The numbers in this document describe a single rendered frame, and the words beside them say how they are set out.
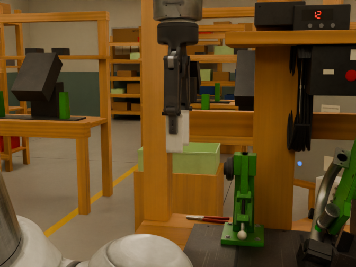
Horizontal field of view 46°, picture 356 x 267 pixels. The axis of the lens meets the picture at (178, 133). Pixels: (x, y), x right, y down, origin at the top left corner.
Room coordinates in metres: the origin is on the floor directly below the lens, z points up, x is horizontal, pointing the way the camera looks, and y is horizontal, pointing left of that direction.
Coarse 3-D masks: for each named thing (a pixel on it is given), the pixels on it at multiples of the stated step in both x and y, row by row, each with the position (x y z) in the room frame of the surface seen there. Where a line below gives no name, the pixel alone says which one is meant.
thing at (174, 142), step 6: (180, 114) 0.75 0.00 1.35; (168, 120) 0.75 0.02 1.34; (180, 120) 0.75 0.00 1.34; (168, 126) 0.75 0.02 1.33; (180, 126) 0.75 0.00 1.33; (168, 132) 0.75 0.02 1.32; (180, 132) 0.75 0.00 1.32; (168, 138) 0.75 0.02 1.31; (174, 138) 0.75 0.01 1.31; (180, 138) 0.75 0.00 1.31; (168, 144) 0.75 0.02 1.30; (174, 144) 0.75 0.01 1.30; (180, 144) 0.75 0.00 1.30; (168, 150) 0.75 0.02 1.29; (174, 150) 0.75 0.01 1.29; (180, 150) 0.75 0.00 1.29
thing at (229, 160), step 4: (228, 160) 1.27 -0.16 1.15; (232, 160) 1.28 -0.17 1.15; (224, 164) 1.28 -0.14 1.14; (228, 164) 1.26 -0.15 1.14; (232, 164) 1.26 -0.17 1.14; (224, 168) 1.28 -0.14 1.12; (228, 168) 1.26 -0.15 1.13; (232, 168) 1.26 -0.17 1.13; (224, 172) 1.28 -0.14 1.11; (228, 172) 1.26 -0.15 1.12; (232, 172) 1.26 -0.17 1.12; (228, 176) 1.26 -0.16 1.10; (232, 176) 1.26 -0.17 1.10; (228, 180) 1.28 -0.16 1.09
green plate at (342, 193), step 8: (352, 152) 1.08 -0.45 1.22; (352, 160) 1.06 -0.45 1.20; (344, 168) 1.10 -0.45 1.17; (352, 168) 1.03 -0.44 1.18; (344, 176) 1.08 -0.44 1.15; (352, 176) 1.01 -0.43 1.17; (344, 184) 1.05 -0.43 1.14; (352, 184) 0.99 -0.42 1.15; (336, 192) 1.10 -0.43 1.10; (344, 192) 1.03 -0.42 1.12; (352, 192) 0.99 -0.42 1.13; (336, 200) 1.07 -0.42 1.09
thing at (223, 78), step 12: (216, 24) 8.11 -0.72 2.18; (252, 24) 7.89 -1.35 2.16; (204, 36) 8.04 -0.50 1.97; (216, 36) 7.99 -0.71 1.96; (192, 48) 8.21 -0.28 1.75; (204, 48) 8.22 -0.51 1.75; (216, 48) 8.07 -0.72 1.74; (228, 48) 8.03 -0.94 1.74; (252, 48) 7.89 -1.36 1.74; (204, 72) 8.13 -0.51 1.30; (216, 72) 8.10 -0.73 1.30; (228, 72) 8.06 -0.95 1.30; (204, 84) 8.03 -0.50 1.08; (228, 84) 7.94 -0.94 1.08; (228, 96) 8.03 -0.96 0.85
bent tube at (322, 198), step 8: (336, 152) 1.09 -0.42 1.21; (344, 152) 1.09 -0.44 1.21; (336, 160) 1.08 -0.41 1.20; (344, 160) 1.10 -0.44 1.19; (328, 168) 1.13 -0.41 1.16; (336, 168) 1.10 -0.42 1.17; (328, 176) 1.14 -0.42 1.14; (328, 184) 1.14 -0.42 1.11; (320, 192) 1.15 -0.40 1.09; (328, 192) 1.14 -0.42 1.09; (320, 200) 1.14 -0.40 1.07; (320, 208) 1.12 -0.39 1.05; (312, 224) 1.09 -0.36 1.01; (312, 232) 1.07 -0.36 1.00; (320, 232) 1.06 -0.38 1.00; (320, 240) 1.05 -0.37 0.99
